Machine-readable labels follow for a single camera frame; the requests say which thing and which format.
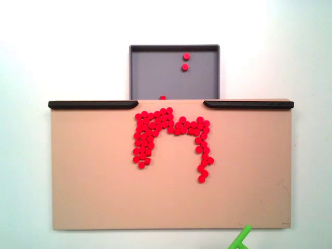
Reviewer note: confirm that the red cylinder granule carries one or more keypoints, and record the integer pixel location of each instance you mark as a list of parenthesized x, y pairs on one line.
[(185, 67), (163, 97), (186, 55)]

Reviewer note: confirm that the heap of red cylinder granules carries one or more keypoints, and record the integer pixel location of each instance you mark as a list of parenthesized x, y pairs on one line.
[(145, 129)]

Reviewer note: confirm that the black foam rail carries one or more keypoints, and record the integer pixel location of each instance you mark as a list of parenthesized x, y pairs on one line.
[(249, 104), (90, 104)]

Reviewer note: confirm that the grey plastic tray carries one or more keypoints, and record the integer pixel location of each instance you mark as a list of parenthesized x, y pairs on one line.
[(155, 77)]

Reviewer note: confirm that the beige sloped board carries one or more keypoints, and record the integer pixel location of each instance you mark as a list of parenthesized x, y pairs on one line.
[(103, 181)]

